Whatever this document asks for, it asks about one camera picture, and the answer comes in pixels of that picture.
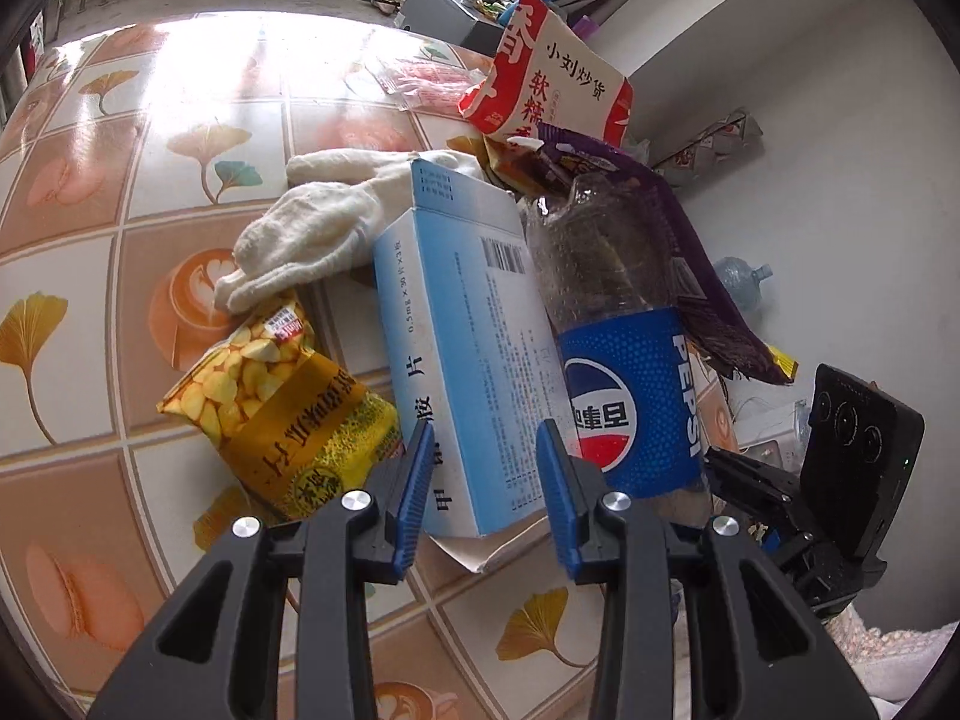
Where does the yellow snack packet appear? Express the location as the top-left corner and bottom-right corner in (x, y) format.
(156, 298), (402, 522)

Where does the orange food print packet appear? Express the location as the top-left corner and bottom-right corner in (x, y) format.
(484, 136), (578, 200)

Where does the red white snack bag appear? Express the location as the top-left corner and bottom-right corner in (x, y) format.
(457, 0), (635, 147)

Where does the blue white medicine box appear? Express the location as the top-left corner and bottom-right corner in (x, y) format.
(373, 154), (572, 541)

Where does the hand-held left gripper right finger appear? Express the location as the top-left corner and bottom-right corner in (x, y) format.
(534, 418), (878, 720)

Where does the plastic cola bottle blue label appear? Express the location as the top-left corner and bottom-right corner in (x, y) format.
(521, 172), (710, 522)

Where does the purple yellow snack bag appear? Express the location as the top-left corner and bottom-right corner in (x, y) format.
(536, 122), (797, 387)

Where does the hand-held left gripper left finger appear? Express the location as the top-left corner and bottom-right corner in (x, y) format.
(86, 418), (437, 720)

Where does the white tissue sheet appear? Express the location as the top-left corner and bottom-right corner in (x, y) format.
(431, 517), (571, 575)

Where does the folded printed cardboard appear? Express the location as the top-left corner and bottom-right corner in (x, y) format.
(652, 109), (766, 181)

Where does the large clear water jug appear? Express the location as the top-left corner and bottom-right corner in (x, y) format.
(711, 255), (775, 316)

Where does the clear plastic bag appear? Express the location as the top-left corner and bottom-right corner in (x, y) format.
(367, 52), (488, 113)

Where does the grey cabinet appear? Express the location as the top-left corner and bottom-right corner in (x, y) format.
(394, 0), (518, 53)

